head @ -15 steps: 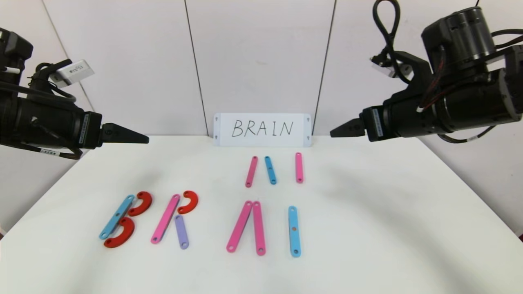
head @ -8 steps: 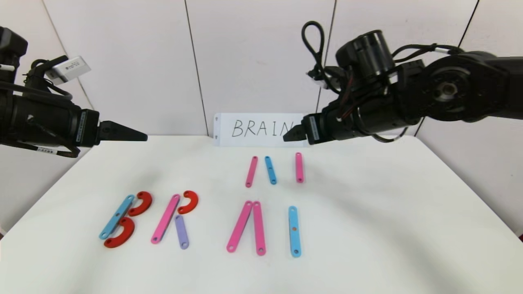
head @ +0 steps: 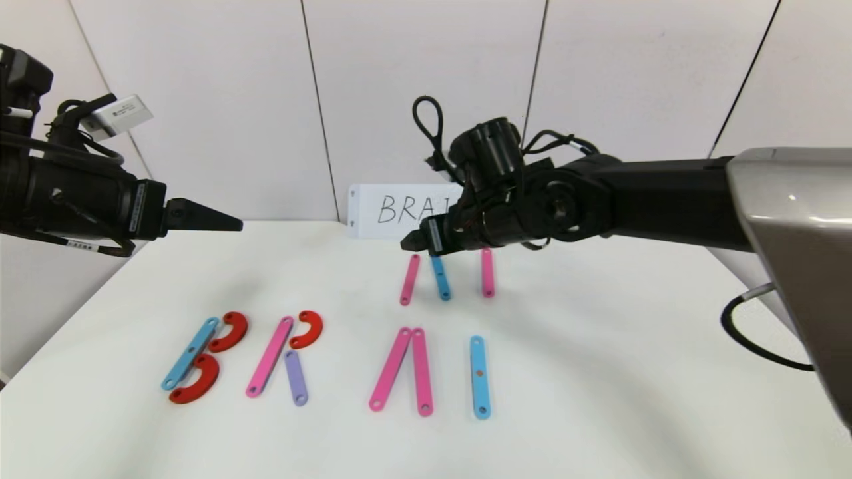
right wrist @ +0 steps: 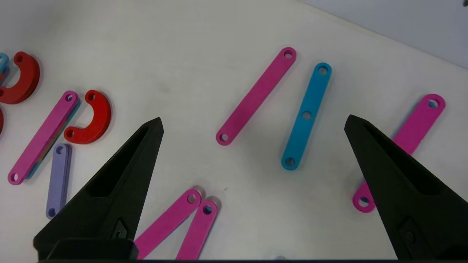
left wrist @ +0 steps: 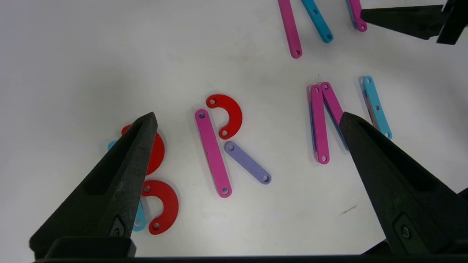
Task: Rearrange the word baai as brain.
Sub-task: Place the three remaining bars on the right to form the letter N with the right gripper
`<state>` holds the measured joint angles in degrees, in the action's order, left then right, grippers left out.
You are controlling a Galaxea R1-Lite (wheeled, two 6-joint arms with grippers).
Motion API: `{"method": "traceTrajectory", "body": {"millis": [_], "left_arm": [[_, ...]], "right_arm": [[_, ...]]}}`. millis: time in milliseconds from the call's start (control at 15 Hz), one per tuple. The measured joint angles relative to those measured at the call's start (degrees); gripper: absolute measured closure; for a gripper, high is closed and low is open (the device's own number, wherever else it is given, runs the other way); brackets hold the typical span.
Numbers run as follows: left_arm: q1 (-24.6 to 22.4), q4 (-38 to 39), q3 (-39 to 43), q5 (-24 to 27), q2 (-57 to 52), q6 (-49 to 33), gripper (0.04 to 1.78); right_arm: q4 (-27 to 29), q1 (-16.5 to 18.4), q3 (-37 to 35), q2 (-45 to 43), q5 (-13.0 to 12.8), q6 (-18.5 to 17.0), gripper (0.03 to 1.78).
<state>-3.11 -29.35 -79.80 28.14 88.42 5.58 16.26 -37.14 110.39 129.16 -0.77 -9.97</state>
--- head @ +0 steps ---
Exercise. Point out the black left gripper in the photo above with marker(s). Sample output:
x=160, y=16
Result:
x=148, y=208

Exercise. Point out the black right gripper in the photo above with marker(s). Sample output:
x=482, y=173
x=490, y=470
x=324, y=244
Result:
x=434, y=237

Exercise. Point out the pink two-hole bar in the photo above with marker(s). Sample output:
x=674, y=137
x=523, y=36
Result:
x=487, y=276
x=410, y=279
x=269, y=357
x=421, y=372
x=391, y=369

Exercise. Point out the light blue three-hole bar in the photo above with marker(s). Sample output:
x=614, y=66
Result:
x=442, y=283
x=480, y=392
x=190, y=354

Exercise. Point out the purple short bar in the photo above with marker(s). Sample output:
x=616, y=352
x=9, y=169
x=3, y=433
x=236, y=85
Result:
x=296, y=379

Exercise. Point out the white sign reading BRAIN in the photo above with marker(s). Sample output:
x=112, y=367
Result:
x=373, y=226

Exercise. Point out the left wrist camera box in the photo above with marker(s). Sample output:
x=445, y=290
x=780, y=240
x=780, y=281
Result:
x=123, y=114

